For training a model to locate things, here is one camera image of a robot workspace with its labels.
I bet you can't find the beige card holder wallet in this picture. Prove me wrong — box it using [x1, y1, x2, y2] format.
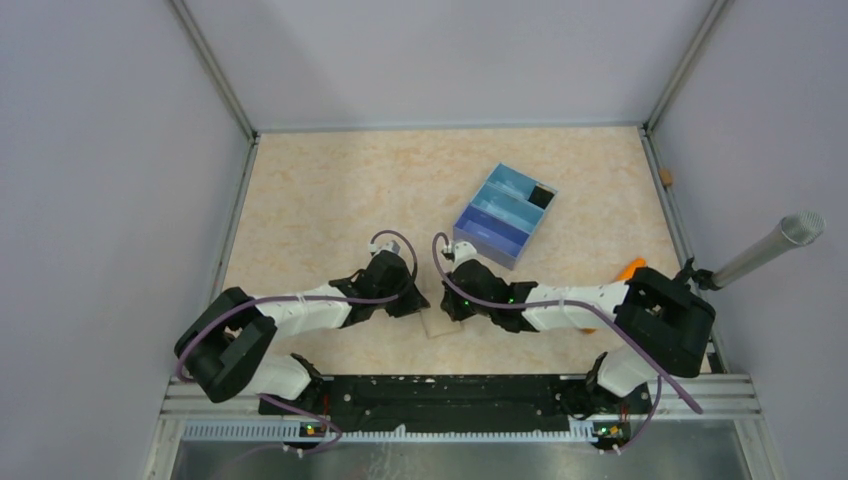
[420, 310, 463, 340]

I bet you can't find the blue three-compartment box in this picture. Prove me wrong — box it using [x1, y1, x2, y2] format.
[452, 163, 558, 270]

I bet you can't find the black credit card stack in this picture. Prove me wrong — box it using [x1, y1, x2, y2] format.
[528, 184, 556, 210]

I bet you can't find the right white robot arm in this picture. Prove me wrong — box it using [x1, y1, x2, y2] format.
[441, 259, 716, 412]

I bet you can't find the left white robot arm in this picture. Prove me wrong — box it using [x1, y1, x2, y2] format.
[174, 250, 430, 414]

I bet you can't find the orange cylindrical object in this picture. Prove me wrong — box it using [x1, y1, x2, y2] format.
[589, 257, 647, 320]

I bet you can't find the small tan block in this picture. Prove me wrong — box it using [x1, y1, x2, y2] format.
[657, 168, 674, 188]

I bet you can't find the silver microphone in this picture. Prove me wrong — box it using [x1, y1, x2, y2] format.
[674, 210, 826, 291]

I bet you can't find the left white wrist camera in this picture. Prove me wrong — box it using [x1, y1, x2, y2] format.
[368, 240, 401, 257]

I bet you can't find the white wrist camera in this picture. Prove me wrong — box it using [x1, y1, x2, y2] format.
[442, 241, 478, 268]
[368, 240, 401, 257]

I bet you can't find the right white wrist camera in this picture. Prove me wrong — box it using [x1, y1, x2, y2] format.
[442, 241, 478, 268]

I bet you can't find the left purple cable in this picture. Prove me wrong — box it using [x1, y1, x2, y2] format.
[175, 229, 420, 457]

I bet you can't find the purple cable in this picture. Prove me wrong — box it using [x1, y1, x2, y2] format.
[431, 231, 705, 453]
[175, 229, 420, 457]

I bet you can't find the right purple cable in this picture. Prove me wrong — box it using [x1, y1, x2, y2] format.
[431, 231, 705, 453]

